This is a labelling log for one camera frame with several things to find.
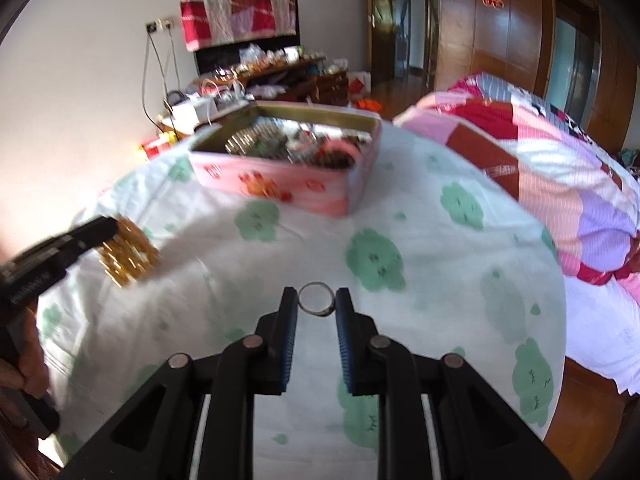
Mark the silver ring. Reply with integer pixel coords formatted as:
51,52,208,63
297,280,338,318

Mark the patchwork pink quilt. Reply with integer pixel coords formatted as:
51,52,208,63
393,73,639,394

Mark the wooden door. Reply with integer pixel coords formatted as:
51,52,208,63
367,0,396,87

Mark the pink cookie tin box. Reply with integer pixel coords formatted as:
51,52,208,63
189,101,382,217

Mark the white pearl necklace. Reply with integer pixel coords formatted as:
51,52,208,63
224,127,271,157

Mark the orange item on floor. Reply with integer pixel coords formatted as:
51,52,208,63
352,99,384,113

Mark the white green patterned tablecloth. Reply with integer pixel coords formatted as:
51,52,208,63
38,125,565,479

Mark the red yellow gift box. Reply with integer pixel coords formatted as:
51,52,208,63
138,130,179,160

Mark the wall power socket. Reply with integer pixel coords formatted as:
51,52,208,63
145,18,174,35

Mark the white appliance box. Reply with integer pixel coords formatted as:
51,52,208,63
171,98,218,134

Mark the wooden tv cabinet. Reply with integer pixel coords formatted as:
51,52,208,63
159,54,352,137

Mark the person's left hand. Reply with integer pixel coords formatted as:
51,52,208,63
1,304,50,428

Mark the wooden wardrobe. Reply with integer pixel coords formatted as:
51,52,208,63
364,0,640,154

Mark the black television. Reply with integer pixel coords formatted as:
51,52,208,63
191,0,300,75

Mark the brown wooden bead bracelet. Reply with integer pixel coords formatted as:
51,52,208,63
309,136,364,170

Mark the gold bead necklace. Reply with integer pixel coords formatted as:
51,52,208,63
98,214,163,288

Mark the red patchwork tv cover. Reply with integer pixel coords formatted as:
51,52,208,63
180,0,297,52

